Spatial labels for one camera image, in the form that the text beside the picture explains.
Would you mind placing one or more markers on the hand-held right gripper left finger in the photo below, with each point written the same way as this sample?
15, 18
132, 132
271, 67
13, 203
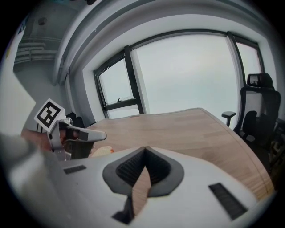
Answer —
73, 191

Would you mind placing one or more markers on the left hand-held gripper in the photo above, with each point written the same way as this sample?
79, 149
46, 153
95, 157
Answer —
48, 114

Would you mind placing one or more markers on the person's left forearm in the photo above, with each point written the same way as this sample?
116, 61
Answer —
33, 139

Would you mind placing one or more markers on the black mesh office chair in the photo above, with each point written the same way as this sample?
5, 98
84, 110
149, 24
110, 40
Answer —
256, 111

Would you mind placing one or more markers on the black framed window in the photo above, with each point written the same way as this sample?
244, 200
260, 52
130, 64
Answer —
178, 75

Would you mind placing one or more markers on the black chair backrest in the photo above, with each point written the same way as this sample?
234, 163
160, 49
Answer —
75, 120

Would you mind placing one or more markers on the beige and orange object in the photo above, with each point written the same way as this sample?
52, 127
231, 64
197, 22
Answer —
103, 150

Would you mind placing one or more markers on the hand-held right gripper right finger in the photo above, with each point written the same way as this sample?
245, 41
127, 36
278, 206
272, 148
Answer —
191, 178

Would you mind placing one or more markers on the grey ceiling pipes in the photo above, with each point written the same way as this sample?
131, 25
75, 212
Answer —
35, 50

